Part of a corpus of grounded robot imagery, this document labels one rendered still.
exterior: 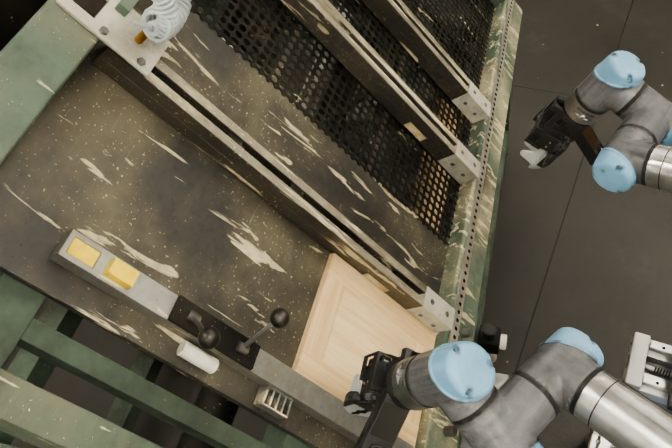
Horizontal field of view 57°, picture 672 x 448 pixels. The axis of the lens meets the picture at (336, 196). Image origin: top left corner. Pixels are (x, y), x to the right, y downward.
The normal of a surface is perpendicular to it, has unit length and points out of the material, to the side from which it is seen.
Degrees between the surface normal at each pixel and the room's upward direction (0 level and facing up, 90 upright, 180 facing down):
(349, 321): 56
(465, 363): 37
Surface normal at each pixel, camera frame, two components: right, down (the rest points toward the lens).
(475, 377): 0.40, -0.39
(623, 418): -0.56, -0.39
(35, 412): 0.69, -0.27
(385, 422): 0.19, 0.06
